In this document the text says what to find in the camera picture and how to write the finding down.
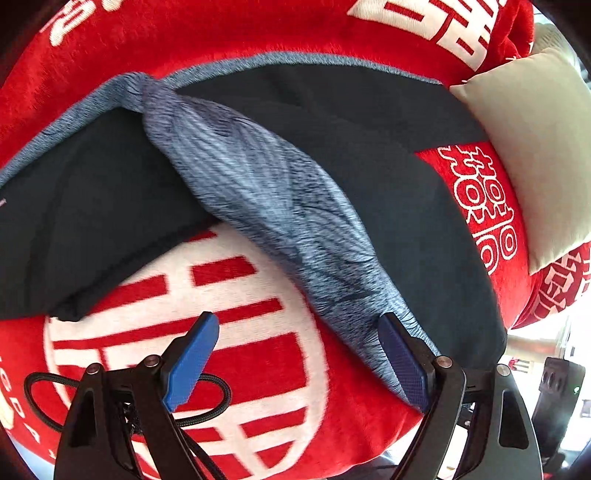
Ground black pants with blue trim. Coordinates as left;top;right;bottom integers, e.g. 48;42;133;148
1;53;507;400

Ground red blanket with white characters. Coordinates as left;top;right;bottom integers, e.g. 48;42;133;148
1;1;590;479

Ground black device on floor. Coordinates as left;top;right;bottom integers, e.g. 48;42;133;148
532;357;586;459

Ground beige cushion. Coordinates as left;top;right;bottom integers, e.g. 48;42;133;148
450;48;590;273

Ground black braided cable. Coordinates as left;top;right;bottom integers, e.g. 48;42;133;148
23;371;233;480

